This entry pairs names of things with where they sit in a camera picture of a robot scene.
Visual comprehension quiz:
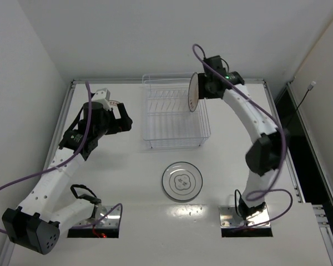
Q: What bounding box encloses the plate with orange sunburst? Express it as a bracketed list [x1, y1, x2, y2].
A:
[188, 72, 199, 112]

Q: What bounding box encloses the white plate with dark rim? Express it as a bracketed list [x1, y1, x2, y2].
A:
[162, 161, 203, 202]

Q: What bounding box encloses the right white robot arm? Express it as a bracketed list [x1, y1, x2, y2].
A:
[198, 55, 290, 219]

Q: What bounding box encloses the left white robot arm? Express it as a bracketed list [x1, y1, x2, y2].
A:
[2, 101, 133, 254]

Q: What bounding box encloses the plate with green lettering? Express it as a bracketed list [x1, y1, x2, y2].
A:
[108, 100, 120, 108]

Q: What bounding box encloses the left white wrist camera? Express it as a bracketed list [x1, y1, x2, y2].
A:
[92, 88, 110, 110]

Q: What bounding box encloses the white wire dish rack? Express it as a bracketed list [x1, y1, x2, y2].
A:
[142, 73, 211, 150]

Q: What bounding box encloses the left black base cable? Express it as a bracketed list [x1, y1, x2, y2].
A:
[70, 183, 103, 207]

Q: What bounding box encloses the black base cable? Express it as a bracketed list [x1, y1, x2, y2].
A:
[234, 188, 244, 217]
[70, 183, 103, 207]

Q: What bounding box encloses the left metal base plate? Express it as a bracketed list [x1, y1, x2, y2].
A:
[71, 203, 123, 230]

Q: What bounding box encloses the metal base plate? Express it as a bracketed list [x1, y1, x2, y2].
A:
[71, 203, 123, 230]
[219, 205, 271, 229]

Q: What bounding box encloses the black cable with white plug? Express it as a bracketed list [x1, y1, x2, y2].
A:
[295, 80, 316, 111]

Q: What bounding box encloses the right black base cable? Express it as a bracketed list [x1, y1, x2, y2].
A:
[234, 188, 244, 217]

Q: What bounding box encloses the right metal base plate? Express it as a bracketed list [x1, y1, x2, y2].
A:
[219, 205, 271, 229]

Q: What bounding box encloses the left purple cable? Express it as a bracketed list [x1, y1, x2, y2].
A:
[0, 80, 123, 233]

